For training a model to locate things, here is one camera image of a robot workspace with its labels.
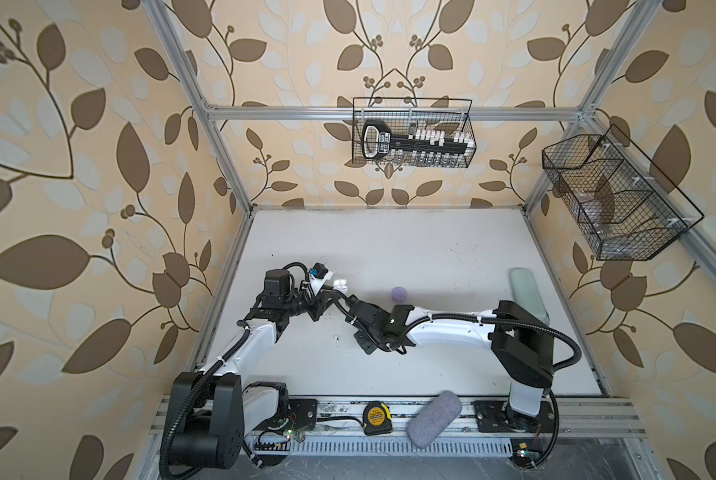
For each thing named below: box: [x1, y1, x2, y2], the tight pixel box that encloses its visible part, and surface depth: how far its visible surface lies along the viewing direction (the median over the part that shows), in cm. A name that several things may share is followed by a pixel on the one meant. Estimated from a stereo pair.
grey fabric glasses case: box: [407, 390, 462, 448], surface depth 72 cm
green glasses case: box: [510, 267, 550, 325], surface depth 96 cm
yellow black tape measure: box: [361, 400, 393, 436], surface depth 73 cm
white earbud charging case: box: [333, 279, 348, 294], surface depth 85 cm
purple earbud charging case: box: [391, 286, 407, 302], surface depth 98 cm
